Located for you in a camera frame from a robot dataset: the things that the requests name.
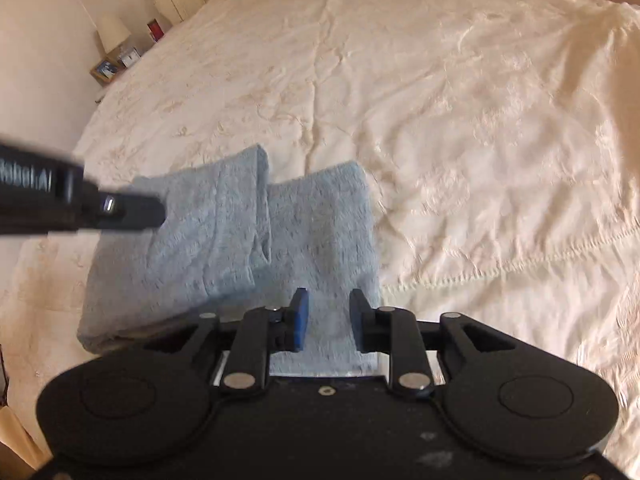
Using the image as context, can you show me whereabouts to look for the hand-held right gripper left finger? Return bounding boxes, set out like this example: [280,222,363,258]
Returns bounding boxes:
[144,287,310,394]

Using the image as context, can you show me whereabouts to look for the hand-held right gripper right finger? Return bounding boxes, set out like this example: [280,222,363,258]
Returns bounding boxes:
[348,287,518,394]

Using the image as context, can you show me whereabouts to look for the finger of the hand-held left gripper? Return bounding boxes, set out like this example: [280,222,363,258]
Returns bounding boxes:
[75,181,167,232]

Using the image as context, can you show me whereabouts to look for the grey-blue speckled pants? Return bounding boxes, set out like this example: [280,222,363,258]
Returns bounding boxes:
[76,143,382,379]

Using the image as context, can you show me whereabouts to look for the cream nightstand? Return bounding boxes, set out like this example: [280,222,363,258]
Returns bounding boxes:
[89,42,153,105]

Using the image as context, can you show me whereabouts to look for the white shade table lamp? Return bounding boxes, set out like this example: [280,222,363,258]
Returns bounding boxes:
[97,14,132,57]

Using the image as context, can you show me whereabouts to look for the cream embroidered bedspread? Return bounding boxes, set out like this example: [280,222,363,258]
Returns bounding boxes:
[0,0,640,471]

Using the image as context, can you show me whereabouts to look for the wooden photo frame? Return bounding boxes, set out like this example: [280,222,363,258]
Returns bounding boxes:
[89,57,119,86]

